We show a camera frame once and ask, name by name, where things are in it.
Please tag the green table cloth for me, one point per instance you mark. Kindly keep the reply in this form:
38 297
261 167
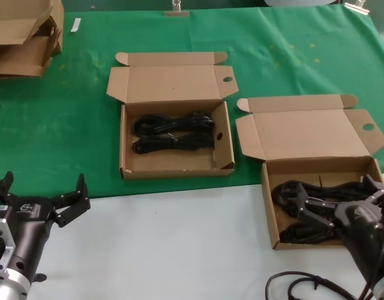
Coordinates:
54 125

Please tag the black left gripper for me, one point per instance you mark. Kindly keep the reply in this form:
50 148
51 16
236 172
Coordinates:
32 215

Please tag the white paper strip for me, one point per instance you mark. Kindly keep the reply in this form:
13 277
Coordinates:
75 25

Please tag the open cardboard box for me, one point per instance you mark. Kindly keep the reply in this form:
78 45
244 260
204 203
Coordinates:
320 125

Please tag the open cardboard box torn corner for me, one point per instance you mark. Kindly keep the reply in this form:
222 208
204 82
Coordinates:
167 78

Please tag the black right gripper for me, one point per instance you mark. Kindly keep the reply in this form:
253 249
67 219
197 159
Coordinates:
364 234

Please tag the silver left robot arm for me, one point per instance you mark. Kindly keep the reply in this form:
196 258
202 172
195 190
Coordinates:
4 287

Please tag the metal table clamp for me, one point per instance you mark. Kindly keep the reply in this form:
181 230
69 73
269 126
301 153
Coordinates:
177 13

